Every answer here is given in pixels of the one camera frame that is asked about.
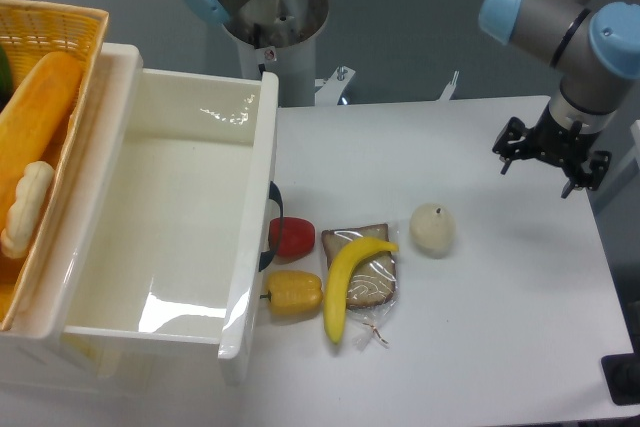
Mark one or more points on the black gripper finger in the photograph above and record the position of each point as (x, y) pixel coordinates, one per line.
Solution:
(515, 142)
(590, 177)

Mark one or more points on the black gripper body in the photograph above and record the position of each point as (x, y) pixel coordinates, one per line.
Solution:
(558, 146)

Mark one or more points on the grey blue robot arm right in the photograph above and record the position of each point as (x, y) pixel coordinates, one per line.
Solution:
(597, 52)

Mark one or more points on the beige pear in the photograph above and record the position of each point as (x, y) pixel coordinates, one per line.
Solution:
(432, 229)

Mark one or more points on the black object at table edge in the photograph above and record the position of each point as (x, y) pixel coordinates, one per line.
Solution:
(622, 378)

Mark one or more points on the bagged brown bread slice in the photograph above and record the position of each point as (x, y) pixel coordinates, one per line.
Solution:
(373, 287)

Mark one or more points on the yellow banana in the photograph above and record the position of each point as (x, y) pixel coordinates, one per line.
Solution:
(339, 277)

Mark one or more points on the red bell pepper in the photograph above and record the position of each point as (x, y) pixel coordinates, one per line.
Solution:
(291, 236)

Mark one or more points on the yellow bell pepper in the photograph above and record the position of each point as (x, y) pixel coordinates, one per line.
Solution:
(292, 292)

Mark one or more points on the white plastic drawer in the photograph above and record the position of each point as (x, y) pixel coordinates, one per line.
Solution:
(173, 265)

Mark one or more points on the orange baguette loaf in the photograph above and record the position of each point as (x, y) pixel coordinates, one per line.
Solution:
(31, 117)

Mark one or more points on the yellow woven basket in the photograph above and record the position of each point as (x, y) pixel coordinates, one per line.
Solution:
(29, 31)

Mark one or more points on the cream white squash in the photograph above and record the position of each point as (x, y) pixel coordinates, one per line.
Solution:
(22, 216)

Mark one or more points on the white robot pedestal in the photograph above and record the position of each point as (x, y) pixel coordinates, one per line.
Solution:
(279, 36)

